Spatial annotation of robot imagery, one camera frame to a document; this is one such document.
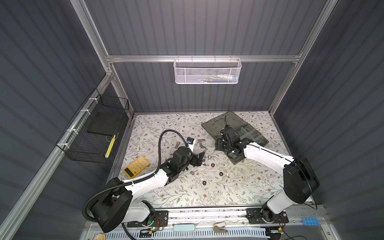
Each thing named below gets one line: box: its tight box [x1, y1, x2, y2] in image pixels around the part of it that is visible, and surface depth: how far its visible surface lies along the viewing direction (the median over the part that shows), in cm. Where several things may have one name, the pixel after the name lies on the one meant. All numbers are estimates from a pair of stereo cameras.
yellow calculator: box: [123, 156, 150, 179], surface depth 93 cm
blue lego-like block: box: [301, 217, 320, 226], surface depth 73 cm
